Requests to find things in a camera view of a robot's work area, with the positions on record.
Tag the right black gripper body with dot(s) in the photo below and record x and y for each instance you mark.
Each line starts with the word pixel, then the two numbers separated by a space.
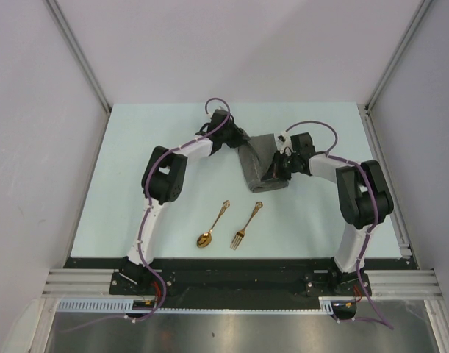
pixel 293 164

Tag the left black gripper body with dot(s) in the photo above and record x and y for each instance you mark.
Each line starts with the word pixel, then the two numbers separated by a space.
pixel 231 136

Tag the grey cloth napkin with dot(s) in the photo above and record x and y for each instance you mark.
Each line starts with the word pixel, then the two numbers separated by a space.
pixel 256 157

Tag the gold fork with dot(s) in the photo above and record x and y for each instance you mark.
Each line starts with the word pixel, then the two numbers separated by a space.
pixel 240 234

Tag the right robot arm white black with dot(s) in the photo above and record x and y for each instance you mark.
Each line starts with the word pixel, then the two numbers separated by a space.
pixel 363 195

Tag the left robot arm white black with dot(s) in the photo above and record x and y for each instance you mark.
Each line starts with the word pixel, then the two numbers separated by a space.
pixel 162 184

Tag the gold spoon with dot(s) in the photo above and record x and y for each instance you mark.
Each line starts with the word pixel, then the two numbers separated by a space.
pixel 206 238

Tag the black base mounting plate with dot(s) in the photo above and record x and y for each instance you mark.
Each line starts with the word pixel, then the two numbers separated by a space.
pixel 235 284

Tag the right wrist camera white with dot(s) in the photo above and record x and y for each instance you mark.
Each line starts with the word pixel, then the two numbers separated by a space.
pixel 284 143

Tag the right aluminium side rail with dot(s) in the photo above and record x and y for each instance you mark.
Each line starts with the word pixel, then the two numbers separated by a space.
pixel 396 216

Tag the left aluminium frame post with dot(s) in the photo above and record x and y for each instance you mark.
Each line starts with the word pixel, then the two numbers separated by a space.
pixel 77 52

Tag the aluminium frame post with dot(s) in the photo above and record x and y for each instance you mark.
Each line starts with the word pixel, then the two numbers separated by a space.
pixel 77 52
pixel 414 24

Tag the front aluminium frame rail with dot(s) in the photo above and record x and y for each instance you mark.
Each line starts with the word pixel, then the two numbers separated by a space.
pixel 385 284

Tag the right aluminium frame post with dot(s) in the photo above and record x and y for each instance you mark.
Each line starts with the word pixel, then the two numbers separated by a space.
pixel 414 24

